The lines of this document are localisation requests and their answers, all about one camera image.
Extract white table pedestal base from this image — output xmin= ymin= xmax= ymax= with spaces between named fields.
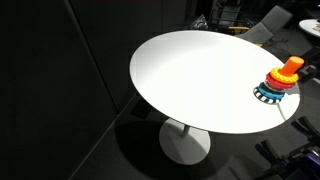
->
xmin=159 ymin=118 xmax=211 ymax=165

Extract orange stacking post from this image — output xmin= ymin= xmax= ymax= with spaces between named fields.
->
xmin=279 ymin=56 xmax=304 ymax=76

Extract black clamp handles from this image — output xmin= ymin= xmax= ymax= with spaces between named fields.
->
xmin=254 ymin=116 xmax=320 ymax=180

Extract black white striped ring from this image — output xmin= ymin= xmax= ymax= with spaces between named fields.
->
xmin=252 ymin=86 xmax=281 ymax=104

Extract orange yellow ring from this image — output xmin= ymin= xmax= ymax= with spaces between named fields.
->
xmin=269 ymin=66 xmax=300 ymax=85

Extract blue ring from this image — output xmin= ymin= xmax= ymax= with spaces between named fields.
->
xmin=258 ymin=82 xmax=286 ymax=100

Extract grey chair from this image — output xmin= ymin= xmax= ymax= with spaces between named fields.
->
xmin=238 ymin=5 xmax=292 ymax=44

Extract white round side table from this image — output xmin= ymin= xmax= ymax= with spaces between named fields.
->
xmin=299 ymin=19 xmax=320 ymax=38

